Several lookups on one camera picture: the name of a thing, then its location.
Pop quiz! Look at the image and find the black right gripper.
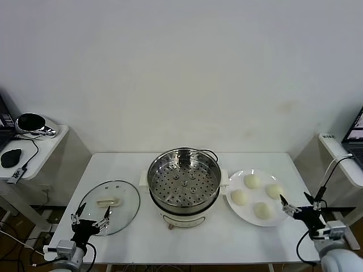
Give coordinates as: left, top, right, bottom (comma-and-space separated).
280, 192, 328, 239

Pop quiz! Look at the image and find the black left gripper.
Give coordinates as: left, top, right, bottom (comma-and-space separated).
70, 202, 112, 244

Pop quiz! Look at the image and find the white steamed baozi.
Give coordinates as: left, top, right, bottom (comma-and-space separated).
244, 174, 262, 190
252, 202, 273, 220
265, 184, 284, 200
230, 189, 250, 207

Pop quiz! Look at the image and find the glass lid with cream handle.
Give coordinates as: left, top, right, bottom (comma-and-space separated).
76, 179, 141, 236

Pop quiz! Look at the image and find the stainless steel steamer basket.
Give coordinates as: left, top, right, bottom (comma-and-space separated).
138, 146, 229, 209

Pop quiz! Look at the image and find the white round plate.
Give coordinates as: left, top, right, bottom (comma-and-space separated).
226, 169, 290, 227

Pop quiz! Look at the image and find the white labelled side table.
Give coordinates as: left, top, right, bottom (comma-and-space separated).
293, 132, 363, 252

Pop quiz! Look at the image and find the open black laptop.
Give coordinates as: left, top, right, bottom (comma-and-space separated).
341, 106, 363, 168
0, 93, 17, 151

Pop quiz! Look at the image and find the white electric pot base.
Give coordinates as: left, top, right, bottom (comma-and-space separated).
149, 185, 221, 231

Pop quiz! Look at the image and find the black computer mouse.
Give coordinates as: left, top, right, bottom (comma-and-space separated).
1, 148, 23, 168

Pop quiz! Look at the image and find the chrome device with black top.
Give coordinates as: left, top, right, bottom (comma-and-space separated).
15, 112, 60, 139

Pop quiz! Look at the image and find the black power adapter cable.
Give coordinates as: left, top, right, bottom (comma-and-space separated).
314, 155, 354, 210

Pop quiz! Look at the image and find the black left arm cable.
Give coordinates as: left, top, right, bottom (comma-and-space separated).
84, 242, 98, 271

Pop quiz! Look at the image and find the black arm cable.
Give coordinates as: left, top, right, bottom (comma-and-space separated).
296, 229, 318, 266
84, 242, 98, 271

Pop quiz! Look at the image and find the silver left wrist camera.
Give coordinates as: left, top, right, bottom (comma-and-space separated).
43, 240, 78, 260

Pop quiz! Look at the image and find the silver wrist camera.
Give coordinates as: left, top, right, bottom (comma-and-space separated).
43, 240, 78, 260
325, 220, 352, 242

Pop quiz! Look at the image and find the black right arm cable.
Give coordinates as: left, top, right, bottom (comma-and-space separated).
296, 229, 318, 266

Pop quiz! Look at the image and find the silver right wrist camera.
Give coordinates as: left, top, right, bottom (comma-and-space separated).
325, 220, 352, 242

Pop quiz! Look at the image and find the white charging cable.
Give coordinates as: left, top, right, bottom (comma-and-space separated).
323, 154, 354, 189

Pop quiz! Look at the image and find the white floor cable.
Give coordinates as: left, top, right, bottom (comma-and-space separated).
0, 229, 48, 257

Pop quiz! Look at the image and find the black hub cable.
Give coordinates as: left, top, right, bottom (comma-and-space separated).
12, 135, 39, 171

